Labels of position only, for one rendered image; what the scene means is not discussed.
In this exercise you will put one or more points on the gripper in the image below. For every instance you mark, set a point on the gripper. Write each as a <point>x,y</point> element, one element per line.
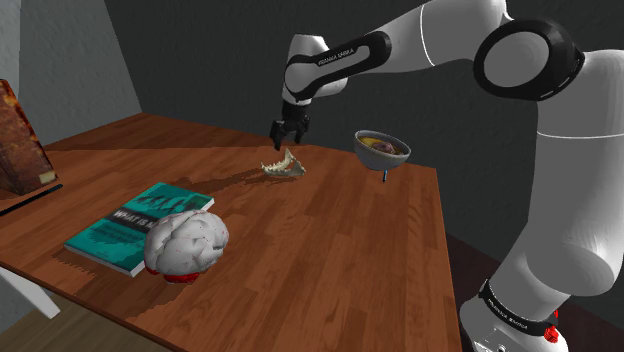
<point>294,113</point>

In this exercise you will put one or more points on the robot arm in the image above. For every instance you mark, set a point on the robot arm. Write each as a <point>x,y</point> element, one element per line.
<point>575,161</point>

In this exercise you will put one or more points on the pale animal jawbone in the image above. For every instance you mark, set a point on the pale animal jawbone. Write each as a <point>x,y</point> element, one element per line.
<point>282,168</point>

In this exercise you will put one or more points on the yellow food piece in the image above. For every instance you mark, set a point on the yellow food piece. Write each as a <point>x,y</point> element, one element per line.
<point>368,141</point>

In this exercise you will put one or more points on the grey bowl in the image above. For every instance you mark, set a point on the grey bowl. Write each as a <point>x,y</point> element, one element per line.
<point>380,160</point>

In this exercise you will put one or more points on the purple round food piece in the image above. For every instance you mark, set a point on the purple round food piece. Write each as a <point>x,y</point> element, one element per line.
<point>386,148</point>

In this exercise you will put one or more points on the small blue stick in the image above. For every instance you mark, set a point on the small blue stick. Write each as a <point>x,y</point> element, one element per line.
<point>384,176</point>

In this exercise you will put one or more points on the wooden table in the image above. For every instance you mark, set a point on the wooden table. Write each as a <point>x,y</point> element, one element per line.
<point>331,253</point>

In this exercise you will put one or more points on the white brain model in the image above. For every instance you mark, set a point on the white brain model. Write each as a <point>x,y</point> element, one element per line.
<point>187,241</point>

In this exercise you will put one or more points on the teal book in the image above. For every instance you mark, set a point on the teal book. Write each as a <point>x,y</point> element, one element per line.
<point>122,229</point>

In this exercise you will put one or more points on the black flat bar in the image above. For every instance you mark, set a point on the black flat bar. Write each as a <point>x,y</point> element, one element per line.
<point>29,199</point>

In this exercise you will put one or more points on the brown leaning book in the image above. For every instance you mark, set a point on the brown leaning book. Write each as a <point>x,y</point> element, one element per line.
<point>19,146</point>

